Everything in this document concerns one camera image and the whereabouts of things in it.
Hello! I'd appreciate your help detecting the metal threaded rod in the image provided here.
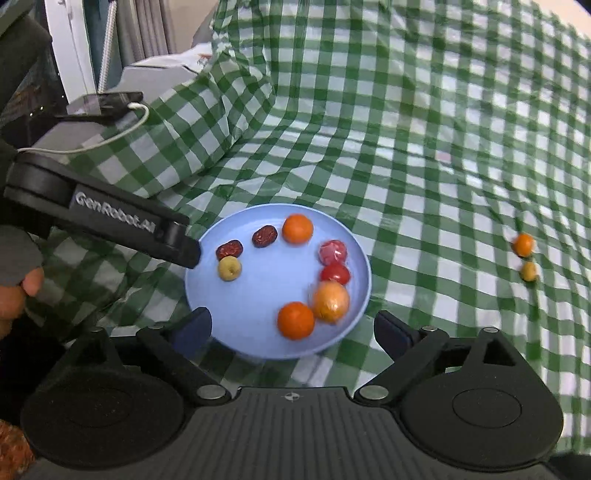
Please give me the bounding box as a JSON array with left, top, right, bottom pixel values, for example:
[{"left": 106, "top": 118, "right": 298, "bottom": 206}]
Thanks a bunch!
[{"left": 97, "top": 0, "right": 123, "bottom": 91}]

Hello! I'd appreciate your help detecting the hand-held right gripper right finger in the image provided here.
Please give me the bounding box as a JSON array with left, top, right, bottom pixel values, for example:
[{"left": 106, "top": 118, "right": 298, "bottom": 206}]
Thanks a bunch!
[{"left": 353, "top": 310, "right": 532, "bottom": 407}]

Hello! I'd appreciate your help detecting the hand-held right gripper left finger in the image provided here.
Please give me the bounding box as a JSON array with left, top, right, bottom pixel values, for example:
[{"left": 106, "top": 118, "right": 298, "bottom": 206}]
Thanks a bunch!
[{"left": 69, "top": 307, "right": 232, "bottom": 406}]

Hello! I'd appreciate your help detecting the orange tangerine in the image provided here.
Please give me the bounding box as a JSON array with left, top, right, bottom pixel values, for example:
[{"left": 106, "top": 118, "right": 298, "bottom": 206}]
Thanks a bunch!
[
  {"left": 277, "top": 302, "right": 316, "bottom": 341},
  {"left": 282, "top": 213, "right": 315, "bottom": 245}
]

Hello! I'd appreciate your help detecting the black smartphone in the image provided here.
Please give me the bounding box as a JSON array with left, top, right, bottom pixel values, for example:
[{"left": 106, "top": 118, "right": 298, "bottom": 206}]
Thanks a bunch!
[{"left": 55, "top": 91, "right": 145, "bottom": 121}]

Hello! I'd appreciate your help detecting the white cable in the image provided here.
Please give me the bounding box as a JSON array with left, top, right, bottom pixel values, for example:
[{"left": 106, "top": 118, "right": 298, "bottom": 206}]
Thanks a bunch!
[{"left": 17, "top": 102, "right": 151, "bottom": 155}]

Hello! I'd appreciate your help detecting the white frame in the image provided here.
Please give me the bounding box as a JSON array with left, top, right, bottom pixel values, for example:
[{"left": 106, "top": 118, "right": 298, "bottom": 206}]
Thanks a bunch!
[{"left": 44, "top": 0, "right": 99, "bottom": 101}]

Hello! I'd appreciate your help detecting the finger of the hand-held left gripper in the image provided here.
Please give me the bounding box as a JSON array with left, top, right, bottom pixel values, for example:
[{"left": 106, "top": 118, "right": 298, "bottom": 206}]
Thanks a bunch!
[{"left": 152, "top": 220, "right": 202, "bottom": 270}]

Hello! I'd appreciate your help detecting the grey sleeve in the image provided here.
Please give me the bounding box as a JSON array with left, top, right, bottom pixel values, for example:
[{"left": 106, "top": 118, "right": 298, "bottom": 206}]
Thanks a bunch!
[{"left": 0, "top": 225, "right": 43, "bottom": 288}]

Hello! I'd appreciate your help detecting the green checked tablecloth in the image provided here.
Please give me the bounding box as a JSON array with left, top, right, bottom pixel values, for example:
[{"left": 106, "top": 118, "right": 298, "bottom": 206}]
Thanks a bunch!
[{"left": 28, "top": 0, "right": 591, "bottom": 455}]

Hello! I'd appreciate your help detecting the dark mesh object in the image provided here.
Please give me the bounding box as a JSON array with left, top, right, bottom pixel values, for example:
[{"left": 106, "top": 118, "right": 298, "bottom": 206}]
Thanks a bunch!
[{"left": 0, "top": 0, "right": 68, "bottom": 132}]

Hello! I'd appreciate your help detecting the grey curtain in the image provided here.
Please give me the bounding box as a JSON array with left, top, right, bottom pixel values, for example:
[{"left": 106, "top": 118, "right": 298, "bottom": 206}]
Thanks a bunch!
[{"left": 121, "top": 0, "right": 178, "bottom": 63}]

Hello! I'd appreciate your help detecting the orange patterned cloth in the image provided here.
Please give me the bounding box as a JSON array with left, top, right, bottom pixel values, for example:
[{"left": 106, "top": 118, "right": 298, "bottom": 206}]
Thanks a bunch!
[{"left": 0, "top": 419, "right": 37, "bottom": 478}]

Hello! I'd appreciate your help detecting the dried red jujube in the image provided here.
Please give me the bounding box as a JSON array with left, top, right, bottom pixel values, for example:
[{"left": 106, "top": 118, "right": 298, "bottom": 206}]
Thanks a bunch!
[
  {"left": 215, "top": 239, "right": 244, "bottom": 261},
  {"left": 252, "top": 224, "right": 279, "bottom": 248}
]

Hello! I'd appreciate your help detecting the red cherry tomato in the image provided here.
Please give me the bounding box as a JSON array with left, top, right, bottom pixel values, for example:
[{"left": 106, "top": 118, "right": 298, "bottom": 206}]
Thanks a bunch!
[{"left": 320, "top": 262, "right": 352, "bottom": 285}]

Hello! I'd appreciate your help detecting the plastic-wrapped orange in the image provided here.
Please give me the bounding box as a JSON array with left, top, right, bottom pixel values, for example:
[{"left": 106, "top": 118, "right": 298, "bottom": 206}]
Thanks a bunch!
[{"left": 311, "top": 281, "right": 351, "bottom": 323}]

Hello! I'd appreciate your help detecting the blue plate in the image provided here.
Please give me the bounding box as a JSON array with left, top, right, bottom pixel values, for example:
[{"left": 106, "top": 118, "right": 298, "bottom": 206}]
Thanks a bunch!
[{"left": 185, "top": 203, "right": 373, "bottom": 360}]

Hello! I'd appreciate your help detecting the pink plastic-wrapped ball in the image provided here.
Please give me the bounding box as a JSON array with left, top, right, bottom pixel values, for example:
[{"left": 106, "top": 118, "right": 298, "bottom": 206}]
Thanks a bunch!
[{"left": 318, "top": 239, "right": 348, "bottom": 267}]

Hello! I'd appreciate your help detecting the person's left hand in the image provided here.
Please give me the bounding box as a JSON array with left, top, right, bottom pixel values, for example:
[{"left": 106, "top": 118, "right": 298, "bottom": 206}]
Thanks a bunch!
[{"left": 0, "top": 267, "right": 45, "bottom": 340}]

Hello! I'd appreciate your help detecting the fresh yellow jujube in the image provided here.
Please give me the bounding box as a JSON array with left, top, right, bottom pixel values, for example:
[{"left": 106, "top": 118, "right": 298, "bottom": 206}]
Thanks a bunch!
[{"left": 217, "top": 257, "right": 242, "bottom": 282}]

